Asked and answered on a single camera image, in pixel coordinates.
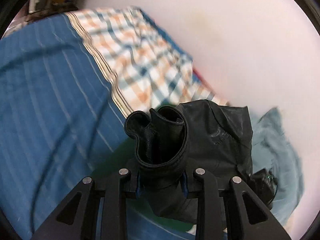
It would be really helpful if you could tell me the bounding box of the black leather jacket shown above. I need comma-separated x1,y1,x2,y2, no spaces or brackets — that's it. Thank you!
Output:
125,100,253,224

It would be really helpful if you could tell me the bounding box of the light blue rumpled duvet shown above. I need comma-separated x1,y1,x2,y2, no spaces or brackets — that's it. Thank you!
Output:
249,108,304,227

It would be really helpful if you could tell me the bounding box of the plaid bed cover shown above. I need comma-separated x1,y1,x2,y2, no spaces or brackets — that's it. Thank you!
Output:
67,7,228,116

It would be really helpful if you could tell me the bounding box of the folded green striped garment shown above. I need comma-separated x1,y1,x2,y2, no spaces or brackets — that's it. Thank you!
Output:
91,139,198,233

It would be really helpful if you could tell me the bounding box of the blue striped bed sheet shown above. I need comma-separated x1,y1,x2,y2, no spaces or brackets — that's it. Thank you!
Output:
0,13,228,240

